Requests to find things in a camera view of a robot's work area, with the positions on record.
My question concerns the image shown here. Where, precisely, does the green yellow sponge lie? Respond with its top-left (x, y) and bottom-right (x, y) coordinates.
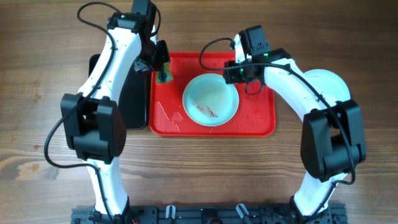
top-left (156, 62), bottom-right (174, 84)

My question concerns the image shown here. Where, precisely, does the mint plate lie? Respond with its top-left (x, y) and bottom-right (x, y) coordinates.
top-left (182, 73), bottom-right (239, 127)
top-left (323, 70), bottom-right (351, 101)

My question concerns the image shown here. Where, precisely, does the white plate red stain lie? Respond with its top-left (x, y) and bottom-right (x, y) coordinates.
top-left (304, 69), bottom-right (351, 101)

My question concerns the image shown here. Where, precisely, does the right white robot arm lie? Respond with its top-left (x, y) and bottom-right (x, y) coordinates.
top-left (223, 49), bottom-right (366, 222)

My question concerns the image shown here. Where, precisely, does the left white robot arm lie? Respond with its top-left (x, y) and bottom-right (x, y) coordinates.
top-left (60, 11), bottom-right (170, 223)

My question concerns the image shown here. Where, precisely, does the black plastic tray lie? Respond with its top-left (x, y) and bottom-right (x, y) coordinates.
top-left (88, 54), bottom-right (148, 131)

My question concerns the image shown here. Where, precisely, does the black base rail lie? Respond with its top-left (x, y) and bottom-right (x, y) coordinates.
top-left (70, 203), bottom-right (348, 224)

